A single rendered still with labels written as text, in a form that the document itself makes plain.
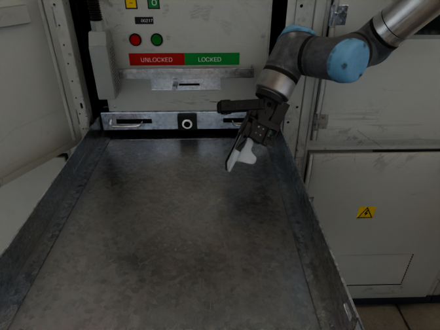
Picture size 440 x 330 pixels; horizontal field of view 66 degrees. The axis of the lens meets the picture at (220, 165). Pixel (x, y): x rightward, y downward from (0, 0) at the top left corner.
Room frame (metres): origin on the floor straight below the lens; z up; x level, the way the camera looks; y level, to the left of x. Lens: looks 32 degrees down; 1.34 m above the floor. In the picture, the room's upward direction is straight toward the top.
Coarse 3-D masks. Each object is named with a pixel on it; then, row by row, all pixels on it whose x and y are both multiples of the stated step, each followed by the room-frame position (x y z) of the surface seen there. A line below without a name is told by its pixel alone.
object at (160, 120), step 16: (112, 112) 0.99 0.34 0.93; (128, 112) 0.99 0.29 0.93; (144, 112) 0.99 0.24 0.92; (160, 112) 0.99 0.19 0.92; (176, 112) 0.99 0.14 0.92; (192, 112) 0.99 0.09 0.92; (208, 112) 1.00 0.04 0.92; (240, 112) 1.00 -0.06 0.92; (128, 128) 0.99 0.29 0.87; (144, 128) 0.99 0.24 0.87; (160, 128) 0.99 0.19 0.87; (176, 128) 0.99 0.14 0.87; (208, 128) 1.00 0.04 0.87; (224, 128) 1.00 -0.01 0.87
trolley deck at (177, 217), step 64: (128, 192) 0.68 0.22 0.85; (192, 192) 0.68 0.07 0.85; (256, 192) 0.68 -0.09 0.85; (64, 256) 0.47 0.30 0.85; (128, 256) 0.47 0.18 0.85; (192, 256) 0.47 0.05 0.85; (256, 256) 0.47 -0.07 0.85; (64, 320) 0.33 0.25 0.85; (128, 320) 0.33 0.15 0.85; (192, 320) 0.33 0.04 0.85; (256, 320) 0.33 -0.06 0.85
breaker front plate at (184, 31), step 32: (160, 0) 1.00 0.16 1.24; (192, 0) 1.01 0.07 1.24; (224, 0) 1.01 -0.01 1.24; (256, 0) 1.01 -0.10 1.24; (128, 32) 1.00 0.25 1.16; (160, 32) 1.00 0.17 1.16; (192, 32) 1.01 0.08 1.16; (224, 32) 1.01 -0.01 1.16; (256, 32) 1.01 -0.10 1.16; (128, 64) 1.00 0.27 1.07; (256, 64) 1.01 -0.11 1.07; (128, 96) 1.00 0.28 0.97; (160, 96) 1.00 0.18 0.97; (192, 96) 1.01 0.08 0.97; (224, 96) 1.01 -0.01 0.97; (256, 96) 1.01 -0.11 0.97
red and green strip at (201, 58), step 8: (136, 56) 1.00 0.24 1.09; (144, 56) 1.00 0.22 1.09; (152, 56) 1.00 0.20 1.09; (160, 56) 1.00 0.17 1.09; (168, 56) 1.00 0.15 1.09; (176, 56) 1.00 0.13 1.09; (184, 56) 1.01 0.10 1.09; (192, 56) 1.01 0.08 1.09; (200, 56) 1.01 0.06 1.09; (208, 56) 1.01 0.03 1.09; (216, 56) 1.01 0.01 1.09; (224, 56) 1.01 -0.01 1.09; (232, 56) 1.01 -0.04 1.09; (136, 64) 1.00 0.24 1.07; (144, 64) 1.00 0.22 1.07; (152, 64) 1.00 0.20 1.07; (160, 64) 1.00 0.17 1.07; (168, 64) 1.00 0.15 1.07; (176, 64) 1.00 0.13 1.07; (184, 64) 1.01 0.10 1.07; (192, 64) 1.01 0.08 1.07; (200, 64) 1.01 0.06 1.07; (208, 64) 1.01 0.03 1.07; (216, 64) 1.01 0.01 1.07; (224, 64) 1.01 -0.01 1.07; (232, 64) 1.01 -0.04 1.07
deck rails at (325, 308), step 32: (96, 128) 0.95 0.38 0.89; (96, 160) 0.82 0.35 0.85; (288, 160) 0.76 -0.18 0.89; (64, 192) 0.66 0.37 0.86; (288, 192) 0.67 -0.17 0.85; (32, 224) 0.51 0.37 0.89; (64, 224) 0.56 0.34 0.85; (320, 224) 0.48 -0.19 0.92; (0, 256) 0.40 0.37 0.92; (32, 256) 0.46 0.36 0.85; (320, 256) 0.45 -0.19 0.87; (0, 288) 0.37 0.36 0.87; (320, 288) 0.39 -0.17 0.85; (0, 320) 0.33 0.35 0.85; (320, 320) 0.33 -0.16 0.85; (352, 320) 0.30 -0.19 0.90
